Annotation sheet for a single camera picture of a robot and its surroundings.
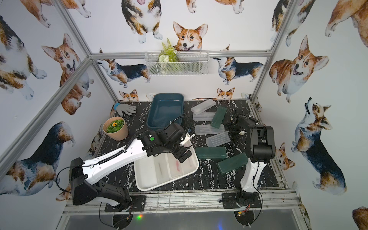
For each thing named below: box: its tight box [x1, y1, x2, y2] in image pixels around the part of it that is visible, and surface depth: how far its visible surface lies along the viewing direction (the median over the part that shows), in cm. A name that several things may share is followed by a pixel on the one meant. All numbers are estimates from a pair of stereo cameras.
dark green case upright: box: [210, 105, 228, 129], surface depth 107 cm
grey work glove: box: [113, 102, 137, 117], surface depth 116 cm
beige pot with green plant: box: [102, 116, 129, 141], surface depth 93 cm
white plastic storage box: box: [133, 142, 200, 191], surface depth 85 cm
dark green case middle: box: [195, 146, 227, 159], surface depth 92 cm
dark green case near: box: [217, 152, 249, 175], surface depth 88 cm
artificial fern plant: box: [158, 37, 179, 63], surface depth 85 cm
